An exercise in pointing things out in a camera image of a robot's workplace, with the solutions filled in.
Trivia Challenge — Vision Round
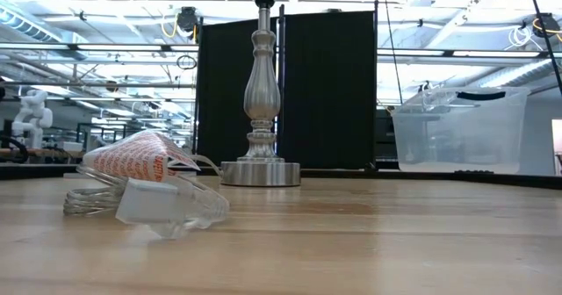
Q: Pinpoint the black leaning stand pole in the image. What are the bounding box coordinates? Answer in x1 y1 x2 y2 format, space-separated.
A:
524 0 562 97

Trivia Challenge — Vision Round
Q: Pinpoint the clear lamp power cord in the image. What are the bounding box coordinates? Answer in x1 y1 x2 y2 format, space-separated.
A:
63 154 230 240

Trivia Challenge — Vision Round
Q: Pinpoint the silver metal lamp base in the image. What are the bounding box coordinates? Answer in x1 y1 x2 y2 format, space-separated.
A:
220 0 302 188

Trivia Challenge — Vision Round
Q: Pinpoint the thin black hanging cable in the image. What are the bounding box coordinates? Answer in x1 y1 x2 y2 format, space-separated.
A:
380 0 404 108

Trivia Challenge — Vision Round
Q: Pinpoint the black folding room divider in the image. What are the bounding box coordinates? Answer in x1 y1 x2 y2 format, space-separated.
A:
195 3 379 169

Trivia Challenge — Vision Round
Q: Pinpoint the black aluminium table frame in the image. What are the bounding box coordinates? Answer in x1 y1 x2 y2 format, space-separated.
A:
0 162 562 191

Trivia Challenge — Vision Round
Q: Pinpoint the black ceiling cable reel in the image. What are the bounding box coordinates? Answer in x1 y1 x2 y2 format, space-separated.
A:
160 6 200 40
508 12 562 50

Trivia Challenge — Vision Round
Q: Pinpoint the white humanoid robot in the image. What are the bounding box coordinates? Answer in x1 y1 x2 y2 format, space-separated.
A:
11 89 54 151

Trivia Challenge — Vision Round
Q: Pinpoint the black cable ring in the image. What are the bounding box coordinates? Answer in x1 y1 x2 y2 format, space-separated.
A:
176 54 198 71

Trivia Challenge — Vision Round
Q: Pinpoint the wooden workbench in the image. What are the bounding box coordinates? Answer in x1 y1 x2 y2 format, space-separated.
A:
0 147 91 164

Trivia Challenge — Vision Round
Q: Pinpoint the clear plastic storage bin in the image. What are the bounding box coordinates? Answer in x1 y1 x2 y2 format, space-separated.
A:
390 87 531 176

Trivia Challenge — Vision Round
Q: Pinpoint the black equipment box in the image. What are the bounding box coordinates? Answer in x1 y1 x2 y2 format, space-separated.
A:
375 108 399 161

